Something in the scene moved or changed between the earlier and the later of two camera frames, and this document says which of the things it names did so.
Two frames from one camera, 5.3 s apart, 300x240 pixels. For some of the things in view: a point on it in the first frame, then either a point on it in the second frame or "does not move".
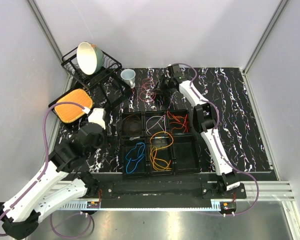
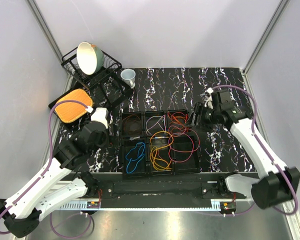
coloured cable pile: [147, 91] -> [183, 142]
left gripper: [84, 123] does not move
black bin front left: [134, 156] does not move
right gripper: [161, 80] -> [199, 109]
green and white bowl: [89, 58] does not move
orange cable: [181, 120] does not move
